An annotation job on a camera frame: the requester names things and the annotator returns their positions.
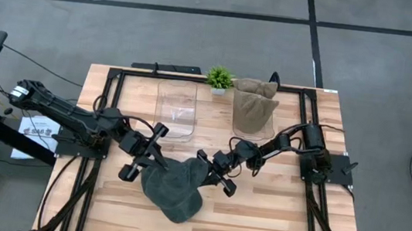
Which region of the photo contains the black floor cable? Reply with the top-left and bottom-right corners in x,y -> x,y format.
0,43 -> 88,89

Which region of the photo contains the clear plastic bin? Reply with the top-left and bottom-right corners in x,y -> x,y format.
151,77 -> 200,143
228,82 -> 281,144

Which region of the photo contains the black arched hook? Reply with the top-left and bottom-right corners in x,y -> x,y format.
269,71 -> 282,87

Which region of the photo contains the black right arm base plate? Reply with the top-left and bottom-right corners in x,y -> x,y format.
299,151 -> 357,188

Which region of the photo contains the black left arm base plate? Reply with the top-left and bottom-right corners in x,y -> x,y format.
54,129 -> 111,161

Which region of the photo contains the olive green baseball cap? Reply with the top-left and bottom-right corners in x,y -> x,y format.
175,155 -> 212,194

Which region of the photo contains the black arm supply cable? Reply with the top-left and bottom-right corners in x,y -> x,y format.
36,151 -> 82,231

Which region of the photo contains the black power strip bar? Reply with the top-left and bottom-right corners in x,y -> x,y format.
131,59 -> 203,76

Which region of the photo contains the white printed paper sheet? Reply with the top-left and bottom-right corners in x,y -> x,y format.
10,112 -> 63,165

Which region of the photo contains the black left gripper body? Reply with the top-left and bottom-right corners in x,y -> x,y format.
116,118 -> 171,185

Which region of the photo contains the teal green baseball cap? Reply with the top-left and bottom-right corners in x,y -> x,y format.
135,155 -> 209,227

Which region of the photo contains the tan baseball cap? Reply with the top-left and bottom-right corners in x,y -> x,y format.
231,76 -> 279,101
229,88 -> 281,138

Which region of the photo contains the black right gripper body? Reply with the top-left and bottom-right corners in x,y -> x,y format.
192,148 -> 241,198

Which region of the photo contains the small green potted plant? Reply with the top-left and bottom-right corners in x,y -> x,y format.
203,63 -> 237,97

